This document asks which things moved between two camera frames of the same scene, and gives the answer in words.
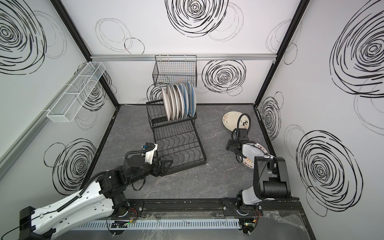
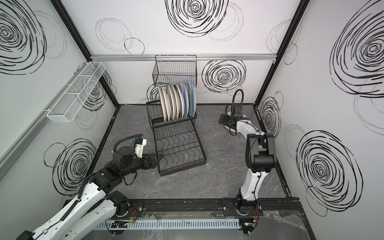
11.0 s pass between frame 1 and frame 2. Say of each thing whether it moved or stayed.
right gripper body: moved
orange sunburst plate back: moved
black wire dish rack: stayed
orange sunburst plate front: stayed
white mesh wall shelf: stayed
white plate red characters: stayed
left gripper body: moved
